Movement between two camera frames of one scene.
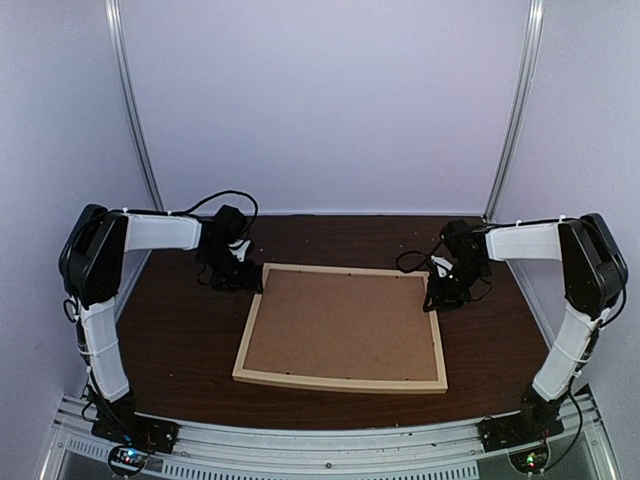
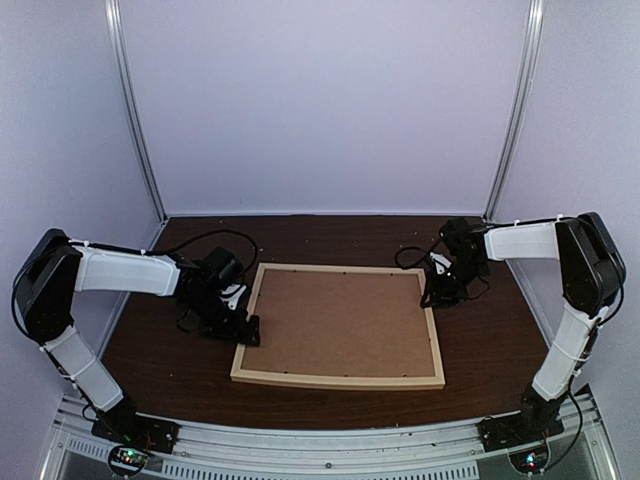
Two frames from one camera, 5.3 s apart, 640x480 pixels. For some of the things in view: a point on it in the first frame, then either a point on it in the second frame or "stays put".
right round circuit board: [531, 461] stays put
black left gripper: [248, 281] → [233, 331]
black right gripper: [441, 298] stays put
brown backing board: [344, 325] stays put
